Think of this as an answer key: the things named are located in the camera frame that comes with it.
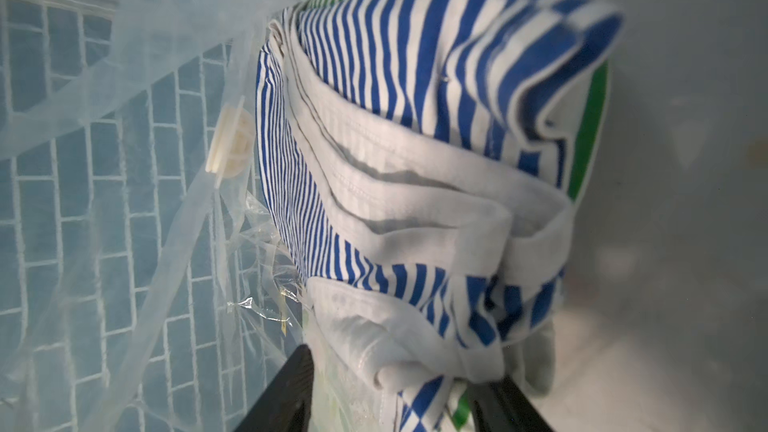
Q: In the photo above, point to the blue white striped garment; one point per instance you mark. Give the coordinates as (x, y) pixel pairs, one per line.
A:
(420, 180)

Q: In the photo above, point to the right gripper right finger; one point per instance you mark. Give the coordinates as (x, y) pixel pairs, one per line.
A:
(502, 407)

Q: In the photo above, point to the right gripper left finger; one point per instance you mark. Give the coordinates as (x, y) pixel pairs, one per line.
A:
(285, 405)

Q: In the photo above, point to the clear plastic vacuum bag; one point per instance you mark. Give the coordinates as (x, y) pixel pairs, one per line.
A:
(136, 297)

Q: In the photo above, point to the white vacuum bag valve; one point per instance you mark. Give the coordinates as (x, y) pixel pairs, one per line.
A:
(231, 150)

